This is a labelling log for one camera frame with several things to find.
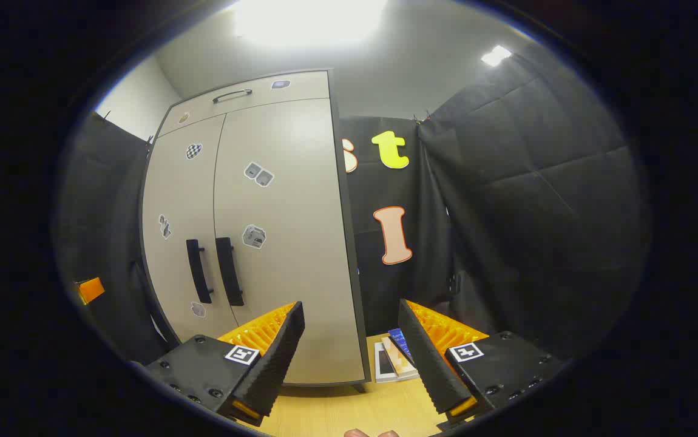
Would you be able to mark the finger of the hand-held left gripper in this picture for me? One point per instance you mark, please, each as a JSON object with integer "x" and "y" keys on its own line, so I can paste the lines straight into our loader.
{"x": 91, "y": 290}

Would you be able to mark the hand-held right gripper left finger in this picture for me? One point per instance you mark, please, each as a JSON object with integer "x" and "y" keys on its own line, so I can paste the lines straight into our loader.
{"x": 276, "y": 358}

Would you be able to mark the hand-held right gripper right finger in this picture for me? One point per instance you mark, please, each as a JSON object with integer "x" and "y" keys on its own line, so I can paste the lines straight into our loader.
{"x": 428, "y": 358}

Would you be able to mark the square stickers shoe cabinet door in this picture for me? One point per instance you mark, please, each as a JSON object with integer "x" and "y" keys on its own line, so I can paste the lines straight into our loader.
{"x": 300, "y": 243}

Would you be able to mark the checkered sticker shoe cabinet door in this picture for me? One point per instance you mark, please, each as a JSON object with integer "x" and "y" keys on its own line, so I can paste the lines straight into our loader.
{"x": 173, "y": 200}

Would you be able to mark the grey double-door shoe cabinet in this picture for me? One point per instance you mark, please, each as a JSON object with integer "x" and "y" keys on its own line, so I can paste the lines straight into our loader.
{"x": 346, "y": 243}

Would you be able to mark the black backdrop cloth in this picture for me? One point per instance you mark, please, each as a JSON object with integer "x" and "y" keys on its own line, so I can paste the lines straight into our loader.
{"x": 537, "y": 182}

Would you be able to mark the small ceiling light panel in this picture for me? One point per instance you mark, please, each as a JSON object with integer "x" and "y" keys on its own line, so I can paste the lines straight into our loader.
{"x": 496, "y": 56}

